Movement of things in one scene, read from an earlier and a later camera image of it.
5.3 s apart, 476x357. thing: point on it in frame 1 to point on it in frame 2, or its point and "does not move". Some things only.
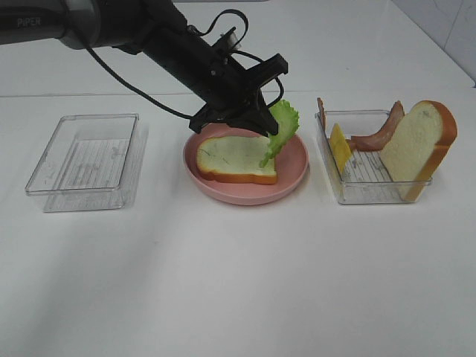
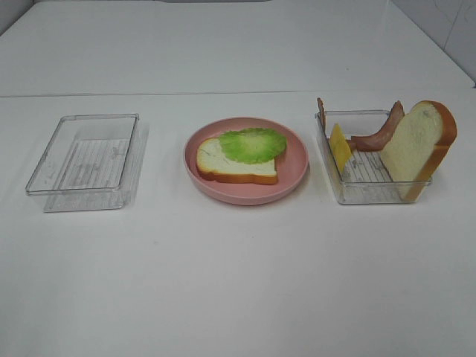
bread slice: (417, 149) does not move
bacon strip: (322, 114) does not move
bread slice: (236, 158) does not move
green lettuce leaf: (287, 118) to (252, 145)
